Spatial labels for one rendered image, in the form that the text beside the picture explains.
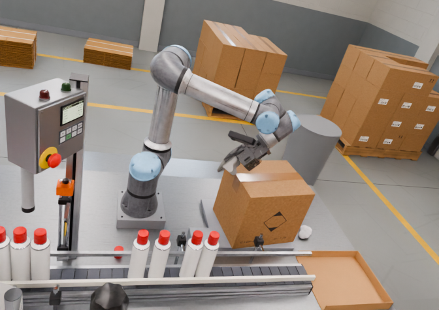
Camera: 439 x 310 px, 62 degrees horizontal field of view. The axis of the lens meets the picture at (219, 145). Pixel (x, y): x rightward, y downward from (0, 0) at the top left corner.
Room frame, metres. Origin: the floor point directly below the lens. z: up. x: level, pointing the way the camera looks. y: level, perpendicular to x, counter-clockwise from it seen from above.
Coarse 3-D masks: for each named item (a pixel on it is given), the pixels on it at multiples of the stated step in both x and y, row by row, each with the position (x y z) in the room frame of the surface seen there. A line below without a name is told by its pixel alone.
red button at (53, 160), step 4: (48, 156) 0.72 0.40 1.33; (52, 156) 0.72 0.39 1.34; (56, 156) 0.72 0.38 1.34; (60, 156) 0.74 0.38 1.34; (48, 160) 0.71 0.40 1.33; (52, 160) 0.71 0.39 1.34; (56, 160) 0.72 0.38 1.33; (60, 160) 0.73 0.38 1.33; (48, 164) 0.71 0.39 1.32; (52, 164) 0.71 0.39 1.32; (56, 164) 0.72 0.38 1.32
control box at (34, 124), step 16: (64, 80) 0.88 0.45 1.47; (16, 96) 0.73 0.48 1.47; (32, 96) 0.75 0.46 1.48; (64, 96) 0.79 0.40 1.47; (80, 96) 0.83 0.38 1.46; (16, 112) 0.71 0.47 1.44; (32, 112) 0.70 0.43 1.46; (48, 112) 0.73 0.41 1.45; (16, 128) 0.71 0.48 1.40; (32, 128) 0.70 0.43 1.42; (48, 128) 0.73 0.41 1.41; (64, 128) 0.78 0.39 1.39; (16, 144) 0.71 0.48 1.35; (32, 144) 0.70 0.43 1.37; (48, 144) 0.73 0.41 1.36; (64, 144) 0.78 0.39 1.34; (80, 144) 0.84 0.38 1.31; (16, 160) 0.71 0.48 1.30; (32, 160) 0.70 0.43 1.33
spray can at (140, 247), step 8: (144, 232) 0.81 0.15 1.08; (136, 240) 0.81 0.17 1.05; (144, 240) 0.80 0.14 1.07; (136, 248) 0.79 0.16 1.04; (144, 248) 0.79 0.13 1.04; (136, 256) 0.78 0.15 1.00; (144, 256) 0.79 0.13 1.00; (136, 264) 0.78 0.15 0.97; (144, 264) 0.80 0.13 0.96; (128, 272) 0.80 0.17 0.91; (136, 272) 0.78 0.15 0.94
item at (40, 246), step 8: (40, 232) 0.71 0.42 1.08; (32, 240) 0.71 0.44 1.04; (40, 240) 0.69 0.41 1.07; (48, 240) 0.72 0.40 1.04; (32, 248) 0.68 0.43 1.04; (40, 248) 0.69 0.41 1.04; (48, 248) 0.71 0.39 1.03; (32, 256) 0.69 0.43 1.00; (40, 256) 0.69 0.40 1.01; (48, 256) 0.71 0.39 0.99; (32, 264) 0.69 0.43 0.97; (40, 264) 0.69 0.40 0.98; (48, 264) 0.71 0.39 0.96; (32, 272) 0.69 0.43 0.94; (40, 272) 0.69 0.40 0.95; (48, 272) 0.71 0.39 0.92; (32, 280) 0.69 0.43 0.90
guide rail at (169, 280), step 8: (40, 280) 0.68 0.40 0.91; (48, 280) 0.69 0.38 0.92; (56, 280) 0.70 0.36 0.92; (64, 280) 0.70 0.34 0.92; (72, 280) 0.71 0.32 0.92; (80, 280) 0.72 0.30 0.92; (88, 280) 0.73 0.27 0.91; (96, 280) 0.73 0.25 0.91; (104, 280) 0.74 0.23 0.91; (112, 280) 0.75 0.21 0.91; (120, 280) 0.76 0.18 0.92; (128, 280) 0.77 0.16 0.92; (136, 280) 0.77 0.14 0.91; (144, 280) 0.78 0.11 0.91; (152, 280) 0.79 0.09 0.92; (160, 280) 0.80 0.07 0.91; (168, 280) 0.81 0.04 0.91; (176, 280) 0.82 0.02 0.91; (184, 280) 0.82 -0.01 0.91; (192, 280) 0.83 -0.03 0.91; (200, 280) 0.84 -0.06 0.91; (208, 280) 0.85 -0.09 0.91; (216, 280) 0.86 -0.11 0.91; (224, 280) 0.87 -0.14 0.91; (232, 280) 0.88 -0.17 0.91; (240, 280) 0.89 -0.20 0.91; (248, 280) 0.90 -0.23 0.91; (256, 280) 0.92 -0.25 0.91; (264, 280) 0.93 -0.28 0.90; (272, 280) 0.94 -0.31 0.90; (280, 280) 0.95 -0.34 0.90; (288, 280) 0.96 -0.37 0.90; (296, 280) 0.97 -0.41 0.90; (304, 280) 0.98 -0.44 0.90; (312, 280) 1.00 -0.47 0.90
